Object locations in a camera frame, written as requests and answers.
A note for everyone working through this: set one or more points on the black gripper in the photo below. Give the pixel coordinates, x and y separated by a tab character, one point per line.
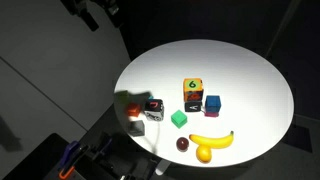
87	4

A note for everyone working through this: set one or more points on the orange building block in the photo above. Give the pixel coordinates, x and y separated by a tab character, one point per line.
133	109

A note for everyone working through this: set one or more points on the orange fabric dice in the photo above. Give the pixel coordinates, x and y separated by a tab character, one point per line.
193	90

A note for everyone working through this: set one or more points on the grey building block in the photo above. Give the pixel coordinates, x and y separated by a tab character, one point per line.
137	128

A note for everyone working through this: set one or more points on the teal green building block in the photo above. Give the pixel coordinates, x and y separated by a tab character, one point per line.
179	119

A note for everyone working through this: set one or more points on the small red black block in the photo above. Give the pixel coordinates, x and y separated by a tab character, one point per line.
193	107

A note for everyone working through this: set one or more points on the blue building block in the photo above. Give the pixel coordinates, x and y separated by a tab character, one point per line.
213	103

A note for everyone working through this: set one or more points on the pink building block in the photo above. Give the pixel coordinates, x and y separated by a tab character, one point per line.
211	114

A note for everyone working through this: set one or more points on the black fabric cube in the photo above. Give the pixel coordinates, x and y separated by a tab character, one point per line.
154	110

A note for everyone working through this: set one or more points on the purple clamp with orange tip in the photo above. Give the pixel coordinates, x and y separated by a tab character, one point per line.
68	159

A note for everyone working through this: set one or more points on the dark red plum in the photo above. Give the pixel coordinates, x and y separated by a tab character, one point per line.
182	144

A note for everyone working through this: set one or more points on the white table leg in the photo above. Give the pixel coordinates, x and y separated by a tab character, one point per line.
162	167

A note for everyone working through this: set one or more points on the yellow banana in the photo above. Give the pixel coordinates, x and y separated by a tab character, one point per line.
211	141

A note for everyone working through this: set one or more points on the yellow lemon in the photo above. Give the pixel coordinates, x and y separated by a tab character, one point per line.
203	154

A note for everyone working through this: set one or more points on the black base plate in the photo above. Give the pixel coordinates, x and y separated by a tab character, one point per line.
36	160

